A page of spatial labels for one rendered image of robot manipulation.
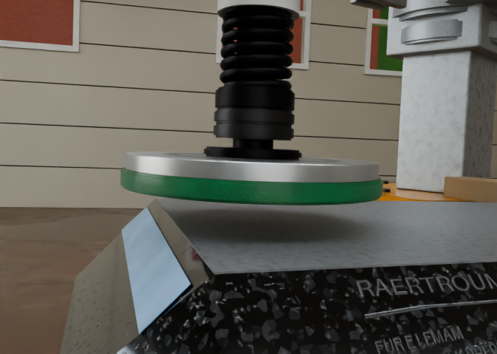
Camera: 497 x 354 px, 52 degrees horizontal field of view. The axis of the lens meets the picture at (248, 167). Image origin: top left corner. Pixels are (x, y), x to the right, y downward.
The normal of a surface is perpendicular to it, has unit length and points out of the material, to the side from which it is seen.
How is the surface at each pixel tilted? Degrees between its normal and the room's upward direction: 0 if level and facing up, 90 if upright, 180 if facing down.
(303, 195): 90
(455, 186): 90
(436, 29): 90
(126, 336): 44
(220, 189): 90
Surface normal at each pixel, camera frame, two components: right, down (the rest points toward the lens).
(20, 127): 0.22, 0.06
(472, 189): -0.92, -0.02
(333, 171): 0.51, 0.07
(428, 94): -0.71, 0.01
